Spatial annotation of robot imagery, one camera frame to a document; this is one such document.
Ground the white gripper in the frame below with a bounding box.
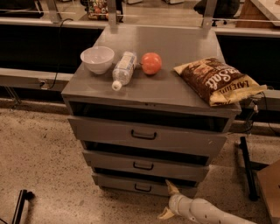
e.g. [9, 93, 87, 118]
[158, 179, 194, 221]

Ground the grey bottom drawer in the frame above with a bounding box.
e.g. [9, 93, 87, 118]
[92, 171, 199, 200]

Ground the grey drawer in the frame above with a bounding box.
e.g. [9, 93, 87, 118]
[83, 150, 209, 182]
[92, 171, 199, 200]
[68, 115, 227, 157]

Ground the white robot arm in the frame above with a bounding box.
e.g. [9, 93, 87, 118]
[158, 179, 256, 224]

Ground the grey middle drawer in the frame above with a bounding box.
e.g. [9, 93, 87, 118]
[83, 150, 209, 182]

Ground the grey top drawer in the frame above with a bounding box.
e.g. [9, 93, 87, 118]
[68, 115, 227, 157]

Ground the grey metal drawer cabinet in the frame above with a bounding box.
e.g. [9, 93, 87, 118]
[62, 24, 241, 197]

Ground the black metal leg right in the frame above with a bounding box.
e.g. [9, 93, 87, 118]
[239, 136, 259, 201]

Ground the black metal leg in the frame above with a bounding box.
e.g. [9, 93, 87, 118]
[11, 189, 35, 224]
[239, 136, 259, 201]

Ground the brown wooden board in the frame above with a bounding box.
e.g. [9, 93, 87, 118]
[257, 160, 280, 224]

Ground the brown yellow chip bag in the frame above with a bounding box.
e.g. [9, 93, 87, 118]
[174, 58, 267, 107]

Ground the clear plastic water bottle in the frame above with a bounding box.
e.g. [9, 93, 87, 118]
[112, 52, 137, 91]

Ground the red apple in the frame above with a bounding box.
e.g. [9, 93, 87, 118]
[141, 52, 162, 75]

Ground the black metal leg left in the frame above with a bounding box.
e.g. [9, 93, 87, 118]
[11, 189, 35, 224]

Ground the white bowl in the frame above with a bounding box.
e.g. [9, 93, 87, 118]
[80, 46, 115, 74]

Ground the black office chair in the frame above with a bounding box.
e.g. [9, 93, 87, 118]
[193, 0, 240, 26]

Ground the colourful patterned bag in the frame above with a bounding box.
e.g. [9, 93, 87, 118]
[87, 0, 109, 20]

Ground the black cable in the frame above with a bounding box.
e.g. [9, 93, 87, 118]
[39, 17, 75, 91]

